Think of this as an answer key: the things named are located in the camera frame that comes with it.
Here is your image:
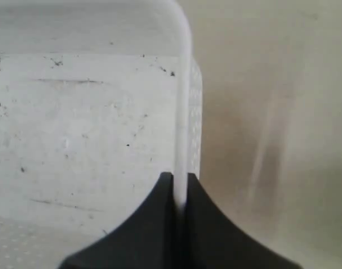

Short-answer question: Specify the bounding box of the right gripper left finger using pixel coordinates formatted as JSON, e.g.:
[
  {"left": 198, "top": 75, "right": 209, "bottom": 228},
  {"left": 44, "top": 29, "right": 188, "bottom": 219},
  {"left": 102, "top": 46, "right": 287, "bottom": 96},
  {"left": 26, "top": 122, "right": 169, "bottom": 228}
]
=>
[{"left": 60, "top": 172, "right": 181, "bottom": 268}]

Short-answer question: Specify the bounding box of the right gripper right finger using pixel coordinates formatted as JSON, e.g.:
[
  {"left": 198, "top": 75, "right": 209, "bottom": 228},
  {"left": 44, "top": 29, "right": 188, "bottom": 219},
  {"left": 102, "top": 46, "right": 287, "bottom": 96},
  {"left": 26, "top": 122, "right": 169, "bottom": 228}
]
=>
[{"left": 184, "top": 174, "right": 301, "bottom": 269}]

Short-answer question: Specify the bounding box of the white perforated plastic basket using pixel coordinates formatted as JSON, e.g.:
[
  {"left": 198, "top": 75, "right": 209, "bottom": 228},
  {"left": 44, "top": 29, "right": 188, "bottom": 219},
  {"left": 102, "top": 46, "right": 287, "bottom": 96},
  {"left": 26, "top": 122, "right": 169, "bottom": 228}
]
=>
[{"left": 0, "top": 1, "right": 203, "bottom": 268}]

